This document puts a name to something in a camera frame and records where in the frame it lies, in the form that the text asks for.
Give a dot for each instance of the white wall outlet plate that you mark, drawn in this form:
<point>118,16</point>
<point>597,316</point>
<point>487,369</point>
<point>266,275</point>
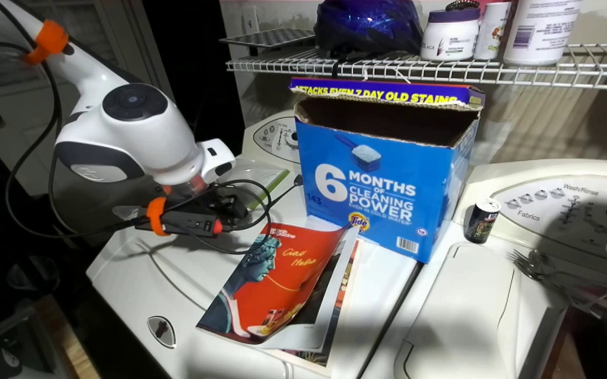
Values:
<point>249,20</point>

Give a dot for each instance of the white washing machine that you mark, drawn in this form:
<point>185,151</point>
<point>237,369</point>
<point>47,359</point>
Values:
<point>169,282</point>

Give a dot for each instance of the slim white bottle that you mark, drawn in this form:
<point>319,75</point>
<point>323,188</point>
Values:
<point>492,29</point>

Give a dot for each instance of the white jar dark lid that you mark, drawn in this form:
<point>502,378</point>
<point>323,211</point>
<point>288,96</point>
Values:
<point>450,34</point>

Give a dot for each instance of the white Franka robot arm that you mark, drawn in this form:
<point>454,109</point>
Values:
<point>126,133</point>

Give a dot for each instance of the shiny blue helmet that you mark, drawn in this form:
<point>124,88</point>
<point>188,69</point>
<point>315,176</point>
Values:
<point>366,29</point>

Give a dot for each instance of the white dryer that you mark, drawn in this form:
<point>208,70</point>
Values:
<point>472,309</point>

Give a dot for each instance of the large white bottle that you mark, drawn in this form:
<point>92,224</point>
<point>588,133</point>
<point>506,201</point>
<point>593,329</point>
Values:
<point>539,33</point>

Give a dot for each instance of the small black can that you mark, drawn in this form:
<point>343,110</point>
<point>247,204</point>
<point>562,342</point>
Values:
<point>483,222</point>

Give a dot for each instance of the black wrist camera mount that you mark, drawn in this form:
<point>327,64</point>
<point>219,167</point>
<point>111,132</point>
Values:
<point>188,224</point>

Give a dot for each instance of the wooden plank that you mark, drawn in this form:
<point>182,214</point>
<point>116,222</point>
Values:
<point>72,345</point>

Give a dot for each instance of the blue orange detergent box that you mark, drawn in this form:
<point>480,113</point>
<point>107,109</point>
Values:
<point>379,190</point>

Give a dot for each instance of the grey door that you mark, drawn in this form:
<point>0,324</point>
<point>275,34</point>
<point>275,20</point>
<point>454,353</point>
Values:
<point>22,92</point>

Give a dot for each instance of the orange blue magazine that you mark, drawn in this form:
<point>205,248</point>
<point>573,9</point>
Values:
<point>275,287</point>

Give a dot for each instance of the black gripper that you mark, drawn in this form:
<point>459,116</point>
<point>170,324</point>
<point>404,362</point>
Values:
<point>222,205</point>

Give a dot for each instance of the grey grid panel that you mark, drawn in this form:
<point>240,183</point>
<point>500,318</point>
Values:
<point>275,37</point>

